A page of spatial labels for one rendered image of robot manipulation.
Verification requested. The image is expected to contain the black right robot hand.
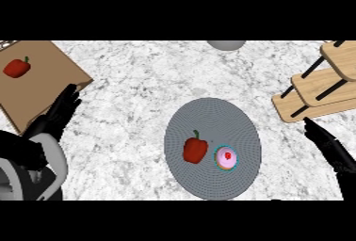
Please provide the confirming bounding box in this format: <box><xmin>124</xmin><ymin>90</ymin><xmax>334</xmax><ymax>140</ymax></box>
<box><xmin>301</xmin><ymin>117</ymin><xmax>356</xmax><ymax>201</ymax></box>

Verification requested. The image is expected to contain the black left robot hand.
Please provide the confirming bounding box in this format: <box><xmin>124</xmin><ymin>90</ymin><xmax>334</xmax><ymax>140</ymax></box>
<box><xmin>22</xmin><ymin>83</ymin><xmax>83</xmax><ymax>143</ymax></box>

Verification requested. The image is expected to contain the wooden tiered shelf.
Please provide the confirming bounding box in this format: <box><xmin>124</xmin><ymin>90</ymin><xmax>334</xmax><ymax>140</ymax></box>
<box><xmin>272</xmin><ymin>40</ymin><xmax>356</xmax><ymax>124</ymax></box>

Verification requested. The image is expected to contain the pink frosted cupcake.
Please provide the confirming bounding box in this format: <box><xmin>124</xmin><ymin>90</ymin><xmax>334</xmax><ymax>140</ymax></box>
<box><xmin>213</xmin><ymin>144</ymin><xmax>239</xmax><ymax>171</ymax></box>

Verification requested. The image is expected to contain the grey oval placemat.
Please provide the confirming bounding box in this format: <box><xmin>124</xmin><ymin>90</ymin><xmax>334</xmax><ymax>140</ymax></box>
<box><xmin>162</xmin><ymin>97</ymin><xmax>263</xmax><ymax>201</ymax></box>

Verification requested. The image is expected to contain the brown wooden cutting board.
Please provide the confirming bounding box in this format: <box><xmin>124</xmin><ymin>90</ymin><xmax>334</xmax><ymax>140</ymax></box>
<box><xmin>0</xmin><ymin>40</ymin><xmax>95</xmax><ymax>136</ymax></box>

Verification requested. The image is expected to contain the small red bell pepper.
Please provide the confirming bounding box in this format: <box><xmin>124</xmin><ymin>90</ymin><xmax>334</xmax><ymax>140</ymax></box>
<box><xmin>1</xmin><ymin>56</ymin><xmax>32</xmax><ymax>79</ymax></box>

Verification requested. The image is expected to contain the large red bell pepper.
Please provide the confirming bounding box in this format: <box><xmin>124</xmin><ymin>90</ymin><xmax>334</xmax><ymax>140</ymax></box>
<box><xmin>182</xmin><ymin>129</ymin><xmax>210</xmax><ymax>165</ymax></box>

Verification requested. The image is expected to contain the grey round object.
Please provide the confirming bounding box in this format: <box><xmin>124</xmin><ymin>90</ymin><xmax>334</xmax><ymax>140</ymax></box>
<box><xmin>205</xmin><ymin>40</ymin><xmax>248</xmax><ymax>52</ymax></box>

